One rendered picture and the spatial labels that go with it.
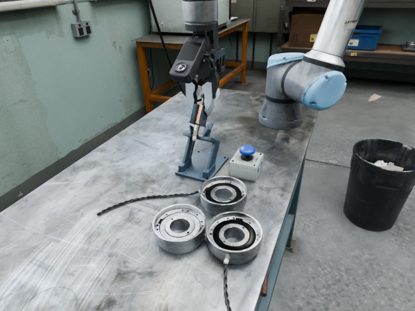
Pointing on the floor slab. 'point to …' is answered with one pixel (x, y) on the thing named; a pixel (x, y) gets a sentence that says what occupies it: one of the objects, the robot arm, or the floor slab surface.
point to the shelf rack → (387, 57)
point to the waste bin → (378, 182)
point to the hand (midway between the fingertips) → (200, 111)
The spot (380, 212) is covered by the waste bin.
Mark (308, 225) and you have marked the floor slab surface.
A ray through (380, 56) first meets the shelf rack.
